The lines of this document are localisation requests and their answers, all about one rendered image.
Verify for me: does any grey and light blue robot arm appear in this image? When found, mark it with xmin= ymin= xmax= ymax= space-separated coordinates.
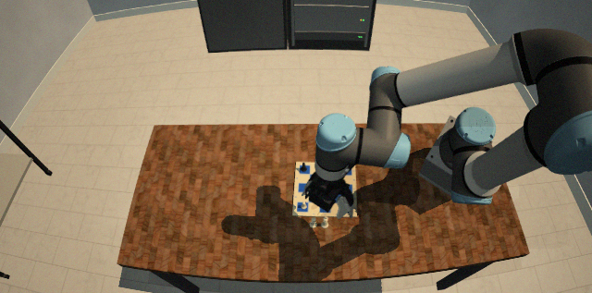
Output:
xmin=314 ymin=29 xmax=592 ymax=205

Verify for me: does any blue and cream chessboard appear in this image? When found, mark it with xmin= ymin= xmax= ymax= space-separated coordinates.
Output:
xmin=292 ymin=162 xmax=357 ymax=217

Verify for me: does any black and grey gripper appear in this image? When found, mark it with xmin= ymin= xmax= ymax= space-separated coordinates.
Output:
xmin=302 ymin=172 xmax=354 ymax=219

